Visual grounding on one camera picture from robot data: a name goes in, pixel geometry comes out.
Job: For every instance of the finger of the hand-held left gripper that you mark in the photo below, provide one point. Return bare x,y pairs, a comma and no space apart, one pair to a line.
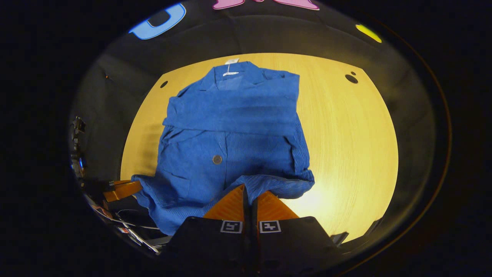
125,189

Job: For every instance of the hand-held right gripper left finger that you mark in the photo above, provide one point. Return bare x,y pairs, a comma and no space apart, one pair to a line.
207,242

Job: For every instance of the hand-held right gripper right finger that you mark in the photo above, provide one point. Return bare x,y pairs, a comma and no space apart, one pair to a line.
292,242

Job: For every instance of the blue jacket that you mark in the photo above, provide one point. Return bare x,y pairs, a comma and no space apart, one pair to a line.
230,127

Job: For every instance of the black backdrop cloth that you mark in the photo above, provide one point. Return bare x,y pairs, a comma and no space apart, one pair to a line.
269,34

